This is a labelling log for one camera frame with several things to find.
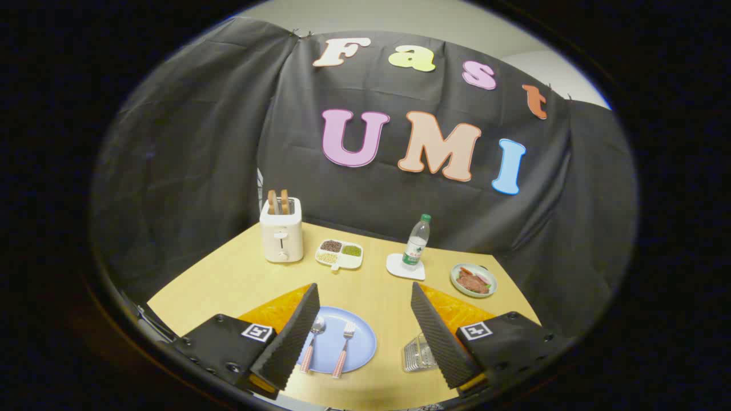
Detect fork with red checked handle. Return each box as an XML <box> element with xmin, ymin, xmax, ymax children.
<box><xmin>332</xmin><ymin>321</ymin><xmax>357</xmax><ymax>379</ymax></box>

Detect metal wire basket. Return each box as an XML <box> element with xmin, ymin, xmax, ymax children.
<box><xmin>403</xmin><ymin>333</ymin><xmax>440</xmax><ymax>373</ymax></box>

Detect blue plate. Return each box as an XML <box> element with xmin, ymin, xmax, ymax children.
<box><xmin>296</xmin><ymin>306</ymin><xmax>377</xmax><ymax>374</ymax></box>

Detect white divided snack dish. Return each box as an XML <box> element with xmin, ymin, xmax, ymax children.
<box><xmin>315</xmin><ymin>239</ymin><xmax>364</xmax><ymax>272</ymax></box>

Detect cream toaster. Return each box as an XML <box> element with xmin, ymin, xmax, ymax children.
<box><xmin>259</xmin><ymin>197</ymin><xmax>304</xmax><ymax>264</ymax></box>

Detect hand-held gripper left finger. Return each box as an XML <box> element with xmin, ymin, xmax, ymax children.
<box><xmin>171</xmin><ymin>283</ymin><xmax>322</xmax><ymax>400</ymax></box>

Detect white square coaster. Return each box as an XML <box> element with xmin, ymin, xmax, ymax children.
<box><xmin>386</xmin><ymin>253</ymin><xmax>427</xmax><ymax>281</ymax></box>

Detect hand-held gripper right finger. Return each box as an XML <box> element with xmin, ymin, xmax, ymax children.
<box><xmin>410</xmin><ymin>281</ymin><xmax>575</xmax><ymax>397</ymax></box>

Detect clear water bottle green cap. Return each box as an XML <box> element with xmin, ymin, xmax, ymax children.
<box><xmin>401</xmin><ymin>214</ymin><xmax>432</xmax><ymax>270</ymax></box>

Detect spoon with red checked handle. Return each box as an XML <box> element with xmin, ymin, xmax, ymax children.
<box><xmin>299</xmin><ymin>316</ymin><xmax>327</xmax><ymax>374</ymax></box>

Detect green plate of food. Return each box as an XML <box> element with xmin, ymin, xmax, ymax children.
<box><xmin>449</xmin><ymin>263</ymin><xmax>498</xmax><ymax>299</ymax></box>

